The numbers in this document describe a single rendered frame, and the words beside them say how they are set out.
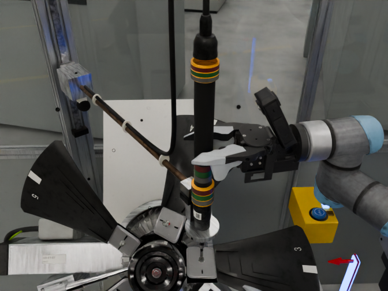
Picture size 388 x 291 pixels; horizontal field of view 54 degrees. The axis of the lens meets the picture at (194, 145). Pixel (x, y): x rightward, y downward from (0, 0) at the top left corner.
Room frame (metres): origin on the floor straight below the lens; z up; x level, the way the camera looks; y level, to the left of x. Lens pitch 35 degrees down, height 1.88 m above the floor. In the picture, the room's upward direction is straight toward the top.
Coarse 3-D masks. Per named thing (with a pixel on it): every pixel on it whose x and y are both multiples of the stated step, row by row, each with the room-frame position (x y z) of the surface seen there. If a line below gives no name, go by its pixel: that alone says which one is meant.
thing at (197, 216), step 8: (208, 16) 0.53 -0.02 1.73; (200, 24) 0.53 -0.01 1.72; (208, 24) 0.53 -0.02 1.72; (200, 32) 0.53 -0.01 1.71; (208, 32) 0.53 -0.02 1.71; (200, 40) 0.52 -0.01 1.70; (208, 40) 0.52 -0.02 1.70; (216, 40) 0.53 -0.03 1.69; (200, 48) 0.52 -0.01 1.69; (208, 48) 0.52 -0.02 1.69; (216, 48) 0.53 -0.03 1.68; (200, 56) 0.52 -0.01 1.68; (208, 56) 0.52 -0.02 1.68; (216, 56) 0.52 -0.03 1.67; (200, 208) 0.52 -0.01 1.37; (208, 208) 0.52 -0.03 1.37; (200, 216) 0.52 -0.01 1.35; (208, 216) 0.52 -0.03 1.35; (200, 224) 0.52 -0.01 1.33; (208, 224) 0.52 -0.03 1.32
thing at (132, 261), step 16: (144, 240) 0.59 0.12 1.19; (160, 240) 0.55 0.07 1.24; (144, 256) 0.51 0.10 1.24; (160, 256) 0.50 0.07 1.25; (176, 256) 0.50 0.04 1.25; (128, 272) 0.48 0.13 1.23; (144, 272) 0.48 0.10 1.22; (176, 272) 0.49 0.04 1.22; (144, 288) 0.46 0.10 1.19; (160, 288) 0.46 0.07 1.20; (176, 288) 0.46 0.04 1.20
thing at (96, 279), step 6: (120, 270) 0.56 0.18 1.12; (126, 270) 0.56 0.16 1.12; (96, 276) 0.56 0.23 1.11; (102, 276) 0.55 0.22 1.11; (108, 276) 0.55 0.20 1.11; (72, 282) 0.55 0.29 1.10; (78, 282) 0.54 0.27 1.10; (84, 282) 0.54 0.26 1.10; (90, 282) 0.54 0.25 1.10; (96, 282) 0.55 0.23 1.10; (66, 288) 0.53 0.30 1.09; (72, 288) 0.53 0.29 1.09; (78, 288) 0.53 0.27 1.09
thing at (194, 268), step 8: (192, 248) 0.57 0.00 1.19; (208, 248) 0.58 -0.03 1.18; (192, 256) 0.55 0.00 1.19; (208, 256) 0.55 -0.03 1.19; (192, 264) 0.52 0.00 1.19; (200, 264) 0.53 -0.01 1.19; (208, 264) 0.53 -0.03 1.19; (192, 272) 0.50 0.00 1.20; (200, 272) 0.50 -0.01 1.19; (208, 272) 0.51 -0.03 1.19; (216, 272) 0.51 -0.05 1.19
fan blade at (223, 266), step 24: (240, 240) 0.60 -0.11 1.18; (264, 240) 0.60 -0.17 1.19; (288, 240) 0.60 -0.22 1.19; (216, 264) 0.52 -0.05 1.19; (240, 264) 0.53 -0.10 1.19; (264, 264) 0.53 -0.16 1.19; (288, 264) 0.53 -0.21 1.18; (312, 264) 0.54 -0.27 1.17; (240, 288) 0.47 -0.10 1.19; (264, 288) 0.48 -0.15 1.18; (288, 288) 0.48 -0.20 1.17; (312, 288) 0.49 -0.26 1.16
